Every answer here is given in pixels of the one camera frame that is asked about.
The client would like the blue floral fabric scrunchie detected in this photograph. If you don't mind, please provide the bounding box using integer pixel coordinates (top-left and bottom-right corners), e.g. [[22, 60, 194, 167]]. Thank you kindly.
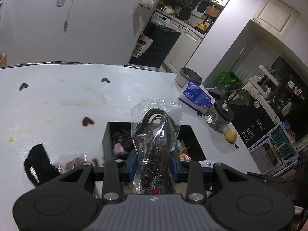
[[172, 140, 185, 152]]

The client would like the bag of tan cords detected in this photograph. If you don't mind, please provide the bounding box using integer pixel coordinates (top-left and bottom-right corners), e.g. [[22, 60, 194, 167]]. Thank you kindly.
[[55, 154, 87, 174]]

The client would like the bag of black cords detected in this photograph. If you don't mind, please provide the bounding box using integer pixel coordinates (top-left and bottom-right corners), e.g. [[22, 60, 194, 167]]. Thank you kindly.
[[131, 99, 183, 194]]

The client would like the peach satin scrunchie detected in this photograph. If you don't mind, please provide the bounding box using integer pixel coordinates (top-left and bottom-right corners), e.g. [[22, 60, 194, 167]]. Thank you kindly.
[[178, 148, 192, 161]]

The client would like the dark crochet scrunchie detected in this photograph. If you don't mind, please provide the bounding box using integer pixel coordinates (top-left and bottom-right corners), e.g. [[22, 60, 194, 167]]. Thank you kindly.
[[112, 130, 134, 154]]

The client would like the black open storage box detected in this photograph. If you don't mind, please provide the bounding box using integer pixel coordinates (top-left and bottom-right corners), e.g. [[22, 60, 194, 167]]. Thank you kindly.
[[102, 122, 206, 175]]

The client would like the yellow lemon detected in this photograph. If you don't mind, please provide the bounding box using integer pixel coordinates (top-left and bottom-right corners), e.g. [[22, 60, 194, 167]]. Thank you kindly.
[[224, 128, 238, 143]]

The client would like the black letter board sign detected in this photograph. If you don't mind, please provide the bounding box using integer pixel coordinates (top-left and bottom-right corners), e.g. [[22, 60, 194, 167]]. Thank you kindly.
[[229, 96, 275, 148]]

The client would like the black velvet scrunchie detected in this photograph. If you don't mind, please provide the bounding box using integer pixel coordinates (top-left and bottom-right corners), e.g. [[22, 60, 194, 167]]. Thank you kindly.
[[23, 144, 60, 187]]

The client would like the glass jar black lid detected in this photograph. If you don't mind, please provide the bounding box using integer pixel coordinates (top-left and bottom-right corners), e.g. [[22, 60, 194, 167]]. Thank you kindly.
[[204, 100, 234, 132]]

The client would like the blue tissue pack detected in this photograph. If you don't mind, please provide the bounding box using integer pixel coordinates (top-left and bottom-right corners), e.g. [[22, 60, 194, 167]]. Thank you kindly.
[[178, 81, 212, 114]]

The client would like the green plant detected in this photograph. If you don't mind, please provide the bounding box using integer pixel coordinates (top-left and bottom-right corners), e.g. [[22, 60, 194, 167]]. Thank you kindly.
[[217, 72, 244, 89]]

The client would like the grey round tin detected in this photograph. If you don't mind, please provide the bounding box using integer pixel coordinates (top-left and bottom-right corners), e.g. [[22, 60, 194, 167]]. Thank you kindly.
[[175, 67, 202, 87]]

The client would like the white tote bag cartoon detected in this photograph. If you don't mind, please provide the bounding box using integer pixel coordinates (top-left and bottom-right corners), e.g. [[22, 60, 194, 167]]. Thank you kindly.
[[131, 34, 153, 58]]

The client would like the dark fabric chair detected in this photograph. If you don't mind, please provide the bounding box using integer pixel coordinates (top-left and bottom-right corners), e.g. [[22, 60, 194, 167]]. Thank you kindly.
[[130, 21, 181, 69]]

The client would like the white washing machine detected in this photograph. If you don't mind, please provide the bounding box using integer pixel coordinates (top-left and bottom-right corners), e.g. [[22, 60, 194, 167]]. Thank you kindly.
[[150, 12, 171, 27]]

